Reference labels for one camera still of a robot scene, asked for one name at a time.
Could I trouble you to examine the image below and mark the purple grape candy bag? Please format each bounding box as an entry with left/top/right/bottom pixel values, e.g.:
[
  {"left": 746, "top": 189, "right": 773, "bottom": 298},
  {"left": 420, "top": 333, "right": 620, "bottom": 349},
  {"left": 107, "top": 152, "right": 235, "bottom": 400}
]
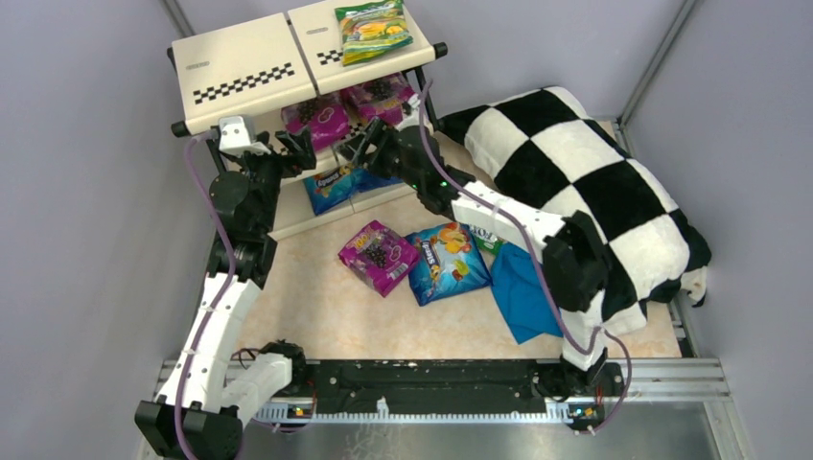
[
  {"left": 339, "top": 73, "right": 417, "bottom": 126},
  {"left": 280, "top": 92, "right": 351, "bottom": 150},
  {"left": 337, "top": 220, "right": 419, "bottom": 298}
]

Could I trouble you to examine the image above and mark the green yellow candy bag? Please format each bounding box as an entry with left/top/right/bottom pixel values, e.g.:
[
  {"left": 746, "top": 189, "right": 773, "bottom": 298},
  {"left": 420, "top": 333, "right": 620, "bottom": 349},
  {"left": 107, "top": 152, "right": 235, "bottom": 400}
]
[{"left": 334, "top": 0, "right": 413, "bottom": 66}]

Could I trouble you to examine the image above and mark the green Fox's candy bag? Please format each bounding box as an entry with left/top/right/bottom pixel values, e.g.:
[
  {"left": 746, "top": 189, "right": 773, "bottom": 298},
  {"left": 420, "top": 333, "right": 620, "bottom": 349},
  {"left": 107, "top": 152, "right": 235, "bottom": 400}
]
[{"left": 469, "top": 225, "right": 504, "bottom": 256}]

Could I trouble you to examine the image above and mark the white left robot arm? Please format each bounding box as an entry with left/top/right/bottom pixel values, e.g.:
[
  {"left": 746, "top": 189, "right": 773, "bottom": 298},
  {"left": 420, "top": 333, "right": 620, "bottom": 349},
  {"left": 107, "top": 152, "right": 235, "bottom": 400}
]
[{"left": 134, "top": 129, "right": 315, "bottom": 459}]

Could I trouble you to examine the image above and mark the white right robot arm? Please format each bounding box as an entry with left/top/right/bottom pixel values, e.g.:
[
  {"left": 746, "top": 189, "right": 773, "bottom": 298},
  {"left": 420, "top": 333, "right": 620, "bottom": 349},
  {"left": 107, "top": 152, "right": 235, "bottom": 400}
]
[{"left": 337, "top": 119, "right": 609, "bottom": 373}]

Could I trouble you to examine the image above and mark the blue candy bag on shelf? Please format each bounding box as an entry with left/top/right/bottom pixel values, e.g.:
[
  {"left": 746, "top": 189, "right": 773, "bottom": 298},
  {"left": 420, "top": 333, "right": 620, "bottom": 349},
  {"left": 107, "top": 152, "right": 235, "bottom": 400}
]
[
  {"left": 303, "top": 165, "right": 360, "bottom": 216},
  {"left": 354, "top": 169, "right": 403, "bottom": 193}
]

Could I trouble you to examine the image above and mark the cream three-tier shelf rack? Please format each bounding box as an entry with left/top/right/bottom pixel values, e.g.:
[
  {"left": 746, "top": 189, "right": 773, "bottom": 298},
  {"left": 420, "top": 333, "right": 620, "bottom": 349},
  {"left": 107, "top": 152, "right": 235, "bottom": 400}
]
[{"left": 166, "top": 0, "right": 450, "bottom": 245}]

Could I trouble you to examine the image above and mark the blue Skittles candy bag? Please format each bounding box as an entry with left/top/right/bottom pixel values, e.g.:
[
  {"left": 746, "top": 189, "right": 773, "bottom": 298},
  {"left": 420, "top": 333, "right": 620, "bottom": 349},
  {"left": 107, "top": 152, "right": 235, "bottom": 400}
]
[{"left": 406, "top": 222, "right": 492, "bottom": 307}]

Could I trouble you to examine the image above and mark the black white checkered pillow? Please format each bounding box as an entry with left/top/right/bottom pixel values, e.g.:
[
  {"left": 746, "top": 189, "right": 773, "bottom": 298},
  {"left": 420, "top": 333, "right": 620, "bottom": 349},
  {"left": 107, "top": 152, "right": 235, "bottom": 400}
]
[{"left": 440, "top": 86, "right": 711, "bottom": 334}]

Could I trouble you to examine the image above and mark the blue cloth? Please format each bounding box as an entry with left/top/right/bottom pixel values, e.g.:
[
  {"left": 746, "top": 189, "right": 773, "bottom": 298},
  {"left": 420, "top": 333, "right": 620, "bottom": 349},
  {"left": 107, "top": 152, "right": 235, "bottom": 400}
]
[{"left": 490, "top": 242, "right": 563, "bottom": 344}]

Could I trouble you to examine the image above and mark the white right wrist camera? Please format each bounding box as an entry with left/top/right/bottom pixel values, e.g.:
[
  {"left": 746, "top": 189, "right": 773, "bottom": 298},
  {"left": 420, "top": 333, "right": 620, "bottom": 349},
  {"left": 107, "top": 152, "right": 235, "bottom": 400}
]
[{"left": 403, "top": 94, "right": 421, "bottom": 116}]

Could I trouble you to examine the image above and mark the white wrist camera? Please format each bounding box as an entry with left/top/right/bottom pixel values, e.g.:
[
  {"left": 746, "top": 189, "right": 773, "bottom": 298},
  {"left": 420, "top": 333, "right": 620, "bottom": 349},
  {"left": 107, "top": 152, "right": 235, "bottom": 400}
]
[
  {"left": 219, "top": 115, "right": 271, "bottom": 156},
  {"left": 403, "top": 94, "right": 421, "bottom": 116}
]

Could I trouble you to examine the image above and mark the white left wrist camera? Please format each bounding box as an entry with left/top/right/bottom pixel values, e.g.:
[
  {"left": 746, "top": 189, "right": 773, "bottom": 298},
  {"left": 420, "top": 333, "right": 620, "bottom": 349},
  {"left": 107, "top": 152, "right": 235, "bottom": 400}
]
[{"left": 219, "top": 115, "right": 271, "bottom": 156}]

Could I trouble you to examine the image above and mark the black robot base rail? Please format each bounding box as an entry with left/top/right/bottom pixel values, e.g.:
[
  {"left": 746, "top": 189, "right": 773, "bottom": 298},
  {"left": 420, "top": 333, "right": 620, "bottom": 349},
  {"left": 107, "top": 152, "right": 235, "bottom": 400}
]
[{"left": 275, "top": 359, "right": 624, "bottom": 416}]

